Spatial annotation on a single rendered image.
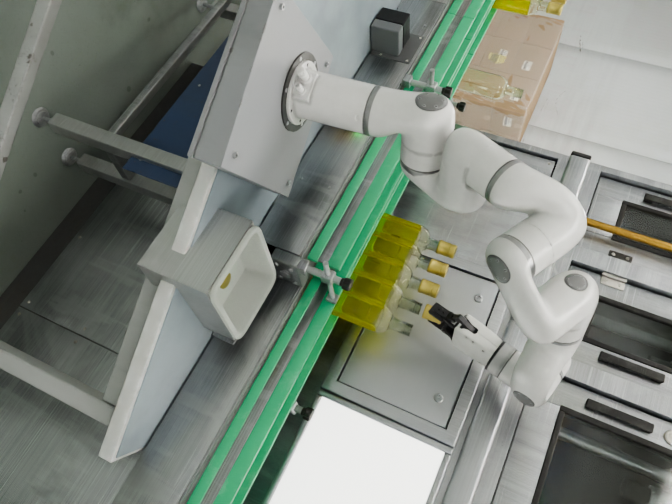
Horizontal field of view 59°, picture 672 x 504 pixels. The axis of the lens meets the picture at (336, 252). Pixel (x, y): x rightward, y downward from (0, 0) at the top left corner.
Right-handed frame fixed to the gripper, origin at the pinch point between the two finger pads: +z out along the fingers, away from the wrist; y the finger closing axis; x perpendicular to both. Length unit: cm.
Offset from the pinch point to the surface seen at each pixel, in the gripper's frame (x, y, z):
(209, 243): 28, 33, 35
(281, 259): 16.6, 15.3, 31.0
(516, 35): -357, -233, 156
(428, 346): 2.9, -12.8, -0.1
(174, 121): 3, 13, 84
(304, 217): 5.3, 15.4, 34.5
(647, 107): -426, -308, 42
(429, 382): 10.1, -12.8, -5.7
